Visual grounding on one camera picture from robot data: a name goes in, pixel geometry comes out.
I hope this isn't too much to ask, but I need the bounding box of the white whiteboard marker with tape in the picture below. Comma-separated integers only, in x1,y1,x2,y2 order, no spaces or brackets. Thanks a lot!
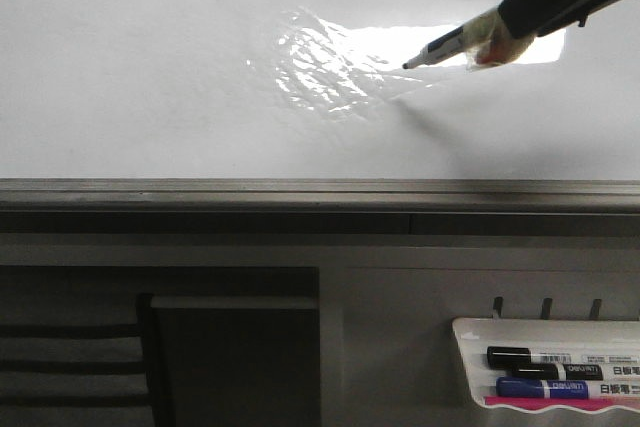
402,8,536,70

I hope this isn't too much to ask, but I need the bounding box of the black capped whiteboard marker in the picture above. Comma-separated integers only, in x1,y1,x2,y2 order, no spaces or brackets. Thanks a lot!
486,346,639,368

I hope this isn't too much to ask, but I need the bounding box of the blue capped whiteboard marker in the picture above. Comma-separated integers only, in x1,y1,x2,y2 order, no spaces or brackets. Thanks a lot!
495,377,640,400

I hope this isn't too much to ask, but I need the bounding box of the pink whiteboard marker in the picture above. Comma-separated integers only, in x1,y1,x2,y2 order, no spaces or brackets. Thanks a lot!
484,396,639,412

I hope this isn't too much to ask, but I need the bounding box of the black metal hook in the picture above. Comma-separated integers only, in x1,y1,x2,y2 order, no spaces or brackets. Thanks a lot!
540,297,553,320
492,296,504,319
589,298,602,321

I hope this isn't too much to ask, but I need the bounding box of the white plastic marker tray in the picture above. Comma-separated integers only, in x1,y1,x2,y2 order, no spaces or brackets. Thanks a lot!
452,318,639,426

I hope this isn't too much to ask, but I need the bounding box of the dark chair with slats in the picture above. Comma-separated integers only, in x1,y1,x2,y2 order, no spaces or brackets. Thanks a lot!
1,293,176,426

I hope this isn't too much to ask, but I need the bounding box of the white whiteboard with grey frame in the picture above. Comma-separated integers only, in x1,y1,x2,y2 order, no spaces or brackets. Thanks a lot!
1,0,639,237

